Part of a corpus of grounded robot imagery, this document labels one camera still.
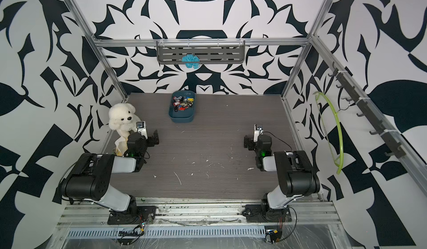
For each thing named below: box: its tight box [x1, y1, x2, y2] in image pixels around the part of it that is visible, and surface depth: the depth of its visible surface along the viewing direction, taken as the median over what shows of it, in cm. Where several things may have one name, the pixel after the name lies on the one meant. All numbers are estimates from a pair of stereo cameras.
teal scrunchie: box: [181, 53, 201, 70], surface depth 93 cm
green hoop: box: [313, 91, 345, 176], surface depth 66 cm
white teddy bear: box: [108, 102, 142, 139], surface depth 89 cm
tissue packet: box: [114, 136, 129, 157], surface depth 93 cm
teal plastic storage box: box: [168, 90, 196, 123], surface depth 114 cm
